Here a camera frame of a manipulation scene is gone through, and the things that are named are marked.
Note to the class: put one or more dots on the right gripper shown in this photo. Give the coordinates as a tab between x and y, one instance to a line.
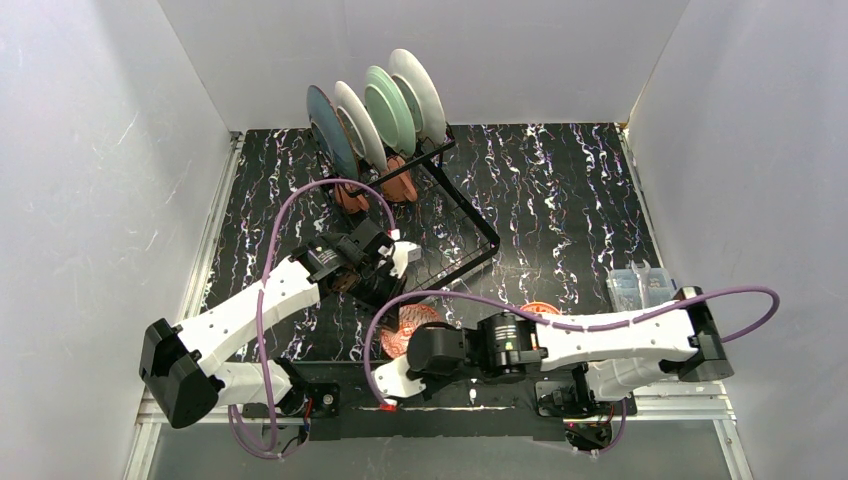
424	350

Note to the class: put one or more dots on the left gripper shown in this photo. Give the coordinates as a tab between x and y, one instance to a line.
370	279

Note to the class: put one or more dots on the red geometric pattern bowl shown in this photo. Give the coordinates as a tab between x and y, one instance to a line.
395	343

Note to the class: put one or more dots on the black wire dish rack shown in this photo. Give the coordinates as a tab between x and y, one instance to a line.
424	218

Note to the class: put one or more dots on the orange floral pattern bowl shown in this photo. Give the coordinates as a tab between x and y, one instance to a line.
540	308

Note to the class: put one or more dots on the green rim lettered plate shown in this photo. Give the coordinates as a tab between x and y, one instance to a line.
361	129

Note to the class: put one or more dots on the dark blue glazed plate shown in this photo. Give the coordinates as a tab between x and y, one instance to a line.
330	134

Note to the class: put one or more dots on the light green flower plate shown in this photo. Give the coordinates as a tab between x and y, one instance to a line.
389	112

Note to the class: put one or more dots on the red teal floral plate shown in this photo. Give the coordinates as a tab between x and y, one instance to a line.
421	96

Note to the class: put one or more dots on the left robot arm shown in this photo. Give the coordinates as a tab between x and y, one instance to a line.
187	366

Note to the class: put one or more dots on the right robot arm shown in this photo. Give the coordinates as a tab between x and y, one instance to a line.
606	356

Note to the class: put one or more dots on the clear plastic box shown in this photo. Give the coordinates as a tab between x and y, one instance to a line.
624	293

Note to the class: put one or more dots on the silver wrench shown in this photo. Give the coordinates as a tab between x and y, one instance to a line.
642	273

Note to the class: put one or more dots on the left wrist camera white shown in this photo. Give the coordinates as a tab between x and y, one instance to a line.
403	253

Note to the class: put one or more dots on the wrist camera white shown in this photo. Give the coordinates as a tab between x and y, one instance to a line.
394	385
403	253

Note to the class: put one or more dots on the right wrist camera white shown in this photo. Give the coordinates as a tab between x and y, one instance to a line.
394	385

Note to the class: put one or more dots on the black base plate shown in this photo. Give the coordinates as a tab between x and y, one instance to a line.
437	401

